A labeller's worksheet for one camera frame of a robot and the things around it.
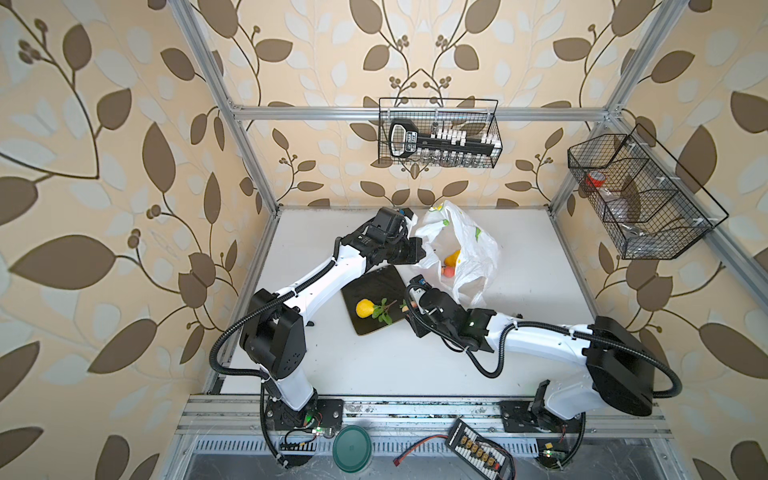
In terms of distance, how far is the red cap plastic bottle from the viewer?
2.36 feet

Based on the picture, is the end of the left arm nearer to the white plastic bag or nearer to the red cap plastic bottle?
the white plastic bag

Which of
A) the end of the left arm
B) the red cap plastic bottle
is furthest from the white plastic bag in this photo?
the red cap plastic bottle

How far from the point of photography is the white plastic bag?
29.9 inches
